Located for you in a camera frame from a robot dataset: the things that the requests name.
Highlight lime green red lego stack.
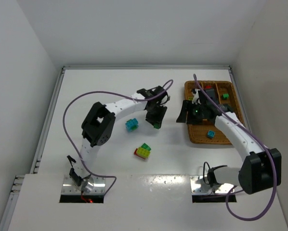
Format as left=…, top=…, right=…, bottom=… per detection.
left=134, top=143, right=151, bottom=160

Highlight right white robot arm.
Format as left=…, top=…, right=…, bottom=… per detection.
left=176, top=88, right=282, bottom=194

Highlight small cyan lego brick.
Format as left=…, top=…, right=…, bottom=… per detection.
left=207, top=130, right=215, bottom=139

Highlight wicker divided basket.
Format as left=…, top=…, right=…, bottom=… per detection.
left=176, top=80, right=244, bottom=145

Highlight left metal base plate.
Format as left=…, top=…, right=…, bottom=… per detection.
left=61, top=175, right=105, bottom=195

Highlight blue and green lego stack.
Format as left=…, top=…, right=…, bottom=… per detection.
left=125, top=118, right=138, bottom=132

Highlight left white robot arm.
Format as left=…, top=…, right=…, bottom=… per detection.
left=68, top=86, right=170, bottom=190

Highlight green and lime curved legos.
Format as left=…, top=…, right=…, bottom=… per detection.
left=153, top=123, right=161, bottom=129

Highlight small dark green lego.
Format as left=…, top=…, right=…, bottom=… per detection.
left=222, top=93, right=229, bottom=100

